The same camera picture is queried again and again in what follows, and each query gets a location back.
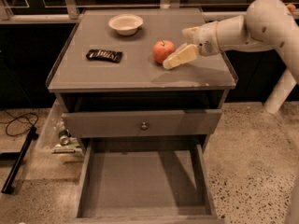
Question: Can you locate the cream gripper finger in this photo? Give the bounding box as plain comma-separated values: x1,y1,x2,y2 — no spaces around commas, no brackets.
182,27,199,41
163,43,199,70

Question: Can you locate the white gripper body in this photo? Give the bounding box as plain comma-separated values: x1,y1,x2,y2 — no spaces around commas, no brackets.
192,21,221,56

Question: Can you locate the red apple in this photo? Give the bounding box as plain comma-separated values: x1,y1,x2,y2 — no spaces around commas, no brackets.
152,40,175,64

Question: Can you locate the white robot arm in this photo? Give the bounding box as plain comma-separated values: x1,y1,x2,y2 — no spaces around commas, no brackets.
164,0,299,224

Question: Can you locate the grey top drawer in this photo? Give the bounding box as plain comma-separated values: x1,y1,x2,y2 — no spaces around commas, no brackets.
62,109,221,138

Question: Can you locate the grey drawer cabinet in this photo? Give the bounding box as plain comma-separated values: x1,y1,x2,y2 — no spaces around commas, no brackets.
47,8,237,147

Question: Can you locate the round metal drawer knob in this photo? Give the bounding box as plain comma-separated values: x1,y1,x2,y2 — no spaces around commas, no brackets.
140,122,149,131

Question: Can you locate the grey open middle drawer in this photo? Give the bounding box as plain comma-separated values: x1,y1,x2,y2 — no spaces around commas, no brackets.
73,138,223,224

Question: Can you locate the white paper bowl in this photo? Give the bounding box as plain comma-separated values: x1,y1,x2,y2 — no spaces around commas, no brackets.
108,14,143,36

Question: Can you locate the black candy bar wrapper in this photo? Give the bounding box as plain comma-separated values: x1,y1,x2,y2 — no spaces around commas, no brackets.
86,49,122,63

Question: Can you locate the small orange object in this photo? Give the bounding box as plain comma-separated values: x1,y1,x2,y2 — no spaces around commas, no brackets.
287,4,296,14

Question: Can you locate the green soda can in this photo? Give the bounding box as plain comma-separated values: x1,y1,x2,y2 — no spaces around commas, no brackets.
58,130,70,146

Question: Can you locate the clear plastic bin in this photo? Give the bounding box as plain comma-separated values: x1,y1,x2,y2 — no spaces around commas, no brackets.
36,101,84,162

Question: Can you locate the black floor stand bar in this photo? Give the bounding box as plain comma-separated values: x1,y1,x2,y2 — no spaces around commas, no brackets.
1,126,38,194

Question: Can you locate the white diagonal post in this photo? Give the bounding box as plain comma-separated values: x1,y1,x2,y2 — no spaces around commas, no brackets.
264,69,297,114

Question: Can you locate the metal window rail frame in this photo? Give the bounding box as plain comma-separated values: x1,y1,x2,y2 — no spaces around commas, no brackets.
0,0,299,25

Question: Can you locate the black cable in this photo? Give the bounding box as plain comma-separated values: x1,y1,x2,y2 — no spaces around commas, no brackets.
0,109,40,138

